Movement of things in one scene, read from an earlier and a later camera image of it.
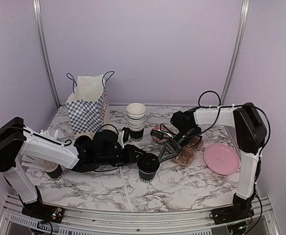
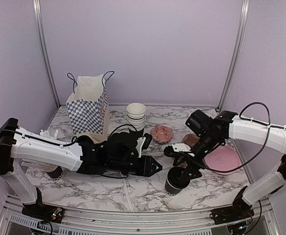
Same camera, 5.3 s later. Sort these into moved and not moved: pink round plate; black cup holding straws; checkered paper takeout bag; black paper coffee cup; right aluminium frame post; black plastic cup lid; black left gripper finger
Moved: black paper coffee cup; black left gripper finger; black plastic cup lid
Not moved: pink round plate; right aluminium frame post; checkered paper takeout bag; black cup holding straws
